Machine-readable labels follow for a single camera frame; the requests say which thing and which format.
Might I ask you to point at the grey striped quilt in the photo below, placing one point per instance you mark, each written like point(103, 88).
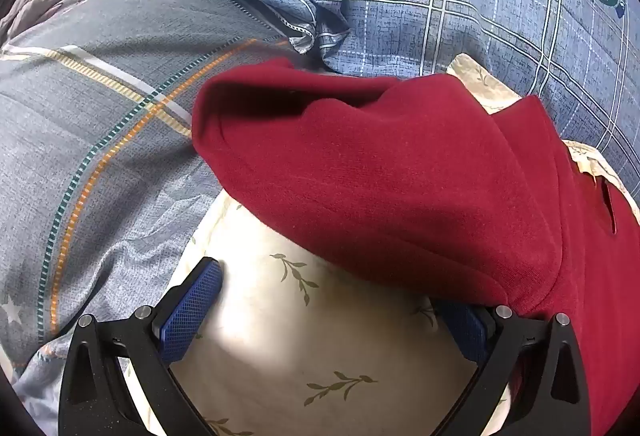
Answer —
point(100, 115)

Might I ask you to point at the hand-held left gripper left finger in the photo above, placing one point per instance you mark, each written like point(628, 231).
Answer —
point(195, 311)

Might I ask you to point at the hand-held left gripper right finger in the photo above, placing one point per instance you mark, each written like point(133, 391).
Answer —
point(470, 333)

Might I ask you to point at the red sweater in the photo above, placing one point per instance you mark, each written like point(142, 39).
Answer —
point(375, 176)

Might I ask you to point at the cream leaf-print bedsheet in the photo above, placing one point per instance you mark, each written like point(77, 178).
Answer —
point(300, 341)

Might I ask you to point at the blue plaid quilt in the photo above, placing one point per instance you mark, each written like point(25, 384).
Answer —
point(425, 5)

